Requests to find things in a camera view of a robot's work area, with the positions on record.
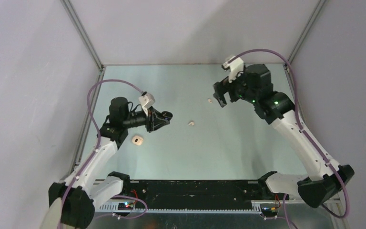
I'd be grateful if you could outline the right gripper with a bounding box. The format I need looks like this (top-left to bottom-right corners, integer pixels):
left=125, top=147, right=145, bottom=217
left=213, top=67, right=258, bottom=107

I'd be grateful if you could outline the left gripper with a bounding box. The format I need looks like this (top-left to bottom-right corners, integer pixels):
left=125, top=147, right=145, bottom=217
left=122, top=106, right=170, bottom=133

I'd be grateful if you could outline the black earbud charging case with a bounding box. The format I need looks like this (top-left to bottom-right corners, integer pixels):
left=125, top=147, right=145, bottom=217
left=162, top=111, right=173, bottom=121

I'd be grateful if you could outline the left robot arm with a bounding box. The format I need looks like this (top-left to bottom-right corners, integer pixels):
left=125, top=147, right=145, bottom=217
left=40, top=94, right=173, bottom=229

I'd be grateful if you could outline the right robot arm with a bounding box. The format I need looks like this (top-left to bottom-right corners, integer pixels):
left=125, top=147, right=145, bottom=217
left=213, top=64, right=355, bottom=208

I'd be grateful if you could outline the white earbud charging case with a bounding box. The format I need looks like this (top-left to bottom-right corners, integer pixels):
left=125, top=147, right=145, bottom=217
left=132, top=135, right=144, bottom=146

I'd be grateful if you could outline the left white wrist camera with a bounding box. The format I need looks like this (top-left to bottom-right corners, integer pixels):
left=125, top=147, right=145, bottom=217
left=138, top=92, right=155, bottom=116

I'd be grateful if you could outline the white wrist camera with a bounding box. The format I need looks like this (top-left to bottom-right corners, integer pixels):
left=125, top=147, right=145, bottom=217
left=222, top=55, right=245, bottom=83
left=138, top=92, right=155, bottom=116

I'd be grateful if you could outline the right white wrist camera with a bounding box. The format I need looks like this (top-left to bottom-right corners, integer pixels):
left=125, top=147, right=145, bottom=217
left=222, top=55, right=245, bottom=83

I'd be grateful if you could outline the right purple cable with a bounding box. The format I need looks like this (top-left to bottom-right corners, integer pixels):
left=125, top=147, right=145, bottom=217
left=227, top=48, right=350, bottom=219

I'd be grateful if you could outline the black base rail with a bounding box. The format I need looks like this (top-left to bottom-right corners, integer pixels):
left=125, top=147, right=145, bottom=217
left=121, top=180, right=284, bottom=211

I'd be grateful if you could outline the aluminium frame rail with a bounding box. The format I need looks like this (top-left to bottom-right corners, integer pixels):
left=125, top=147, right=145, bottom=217
left=54, top=179, right=342, bottom=216

